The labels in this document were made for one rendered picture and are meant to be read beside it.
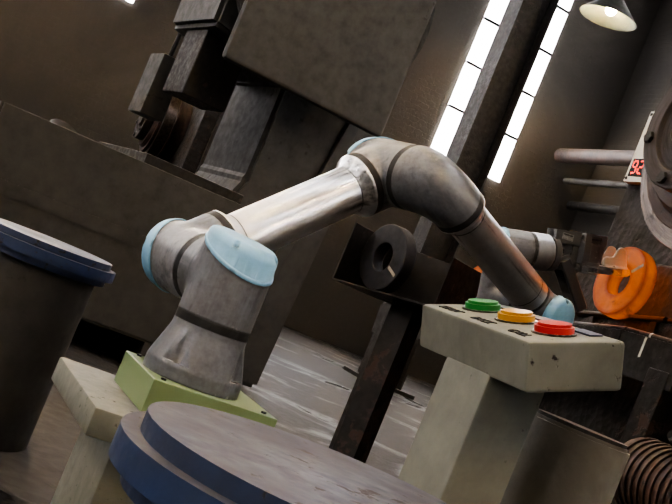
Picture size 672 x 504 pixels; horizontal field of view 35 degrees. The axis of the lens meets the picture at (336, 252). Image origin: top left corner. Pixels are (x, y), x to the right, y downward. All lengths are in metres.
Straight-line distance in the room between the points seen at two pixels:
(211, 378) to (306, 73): 3.05
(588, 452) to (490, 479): 0.14
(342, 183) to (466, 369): 0.75
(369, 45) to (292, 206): 2.91
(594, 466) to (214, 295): 0.62
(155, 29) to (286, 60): 7.52
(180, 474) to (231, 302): 0.91
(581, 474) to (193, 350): 0.61
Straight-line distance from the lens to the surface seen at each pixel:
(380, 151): 1.89
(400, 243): 2.35
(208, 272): 1.58
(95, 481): 1.55
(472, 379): 1.13
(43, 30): 11.77
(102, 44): 11.84
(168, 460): 0.69
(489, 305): 1.21
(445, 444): 1.14
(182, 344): 1.58
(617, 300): 2.30
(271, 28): 4.45
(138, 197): 4.09
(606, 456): 1.24
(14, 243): 2.21
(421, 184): 1.81
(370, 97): 4.66
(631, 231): 2.56
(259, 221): 1.75
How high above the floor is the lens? 0.55
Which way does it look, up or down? 2 degrees up
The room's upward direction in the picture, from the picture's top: 22 degrees clockwise
